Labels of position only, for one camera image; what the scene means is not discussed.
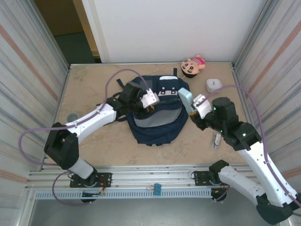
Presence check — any blue binder clip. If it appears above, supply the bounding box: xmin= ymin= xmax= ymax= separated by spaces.
xmin=147 ymin=183 xmax=163 ymax=196

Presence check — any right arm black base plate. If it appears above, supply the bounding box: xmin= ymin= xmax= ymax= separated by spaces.
xmin=194 ymin=169 xmax=237 ymax=187

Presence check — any brown wooden door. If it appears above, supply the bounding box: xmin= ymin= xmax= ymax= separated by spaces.
xmin=34 ymin=0 xmax=99 ymax=57

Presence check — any light blue pencil box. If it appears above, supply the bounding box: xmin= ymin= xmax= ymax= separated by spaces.
xmin=178 ymin=87 xmax=195 ymax=116

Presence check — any plush doll with pink shirt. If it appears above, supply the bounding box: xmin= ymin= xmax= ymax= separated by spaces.
xmin=180 ymin=54 xmax=206 ymax=78

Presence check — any white slotted cable duct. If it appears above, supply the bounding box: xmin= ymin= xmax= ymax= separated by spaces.
xmin=34 ymin=189 xmax=214 ymax=200

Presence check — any aluminium frame rail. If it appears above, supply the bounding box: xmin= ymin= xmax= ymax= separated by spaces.
xmin=25 ymin=164 xmax=282 ymax=191

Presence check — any small white box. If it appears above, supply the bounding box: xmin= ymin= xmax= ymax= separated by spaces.
xmin=206 ymin=78 xmax=223 ymax=93

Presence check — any navy blue student backpack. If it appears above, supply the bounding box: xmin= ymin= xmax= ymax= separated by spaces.
xmin=110 ymin=68 xmax=190 ymax=146

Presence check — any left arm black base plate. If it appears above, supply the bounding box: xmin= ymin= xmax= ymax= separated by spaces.
xmin=70 ymin=172 xmax=113 ymax=188

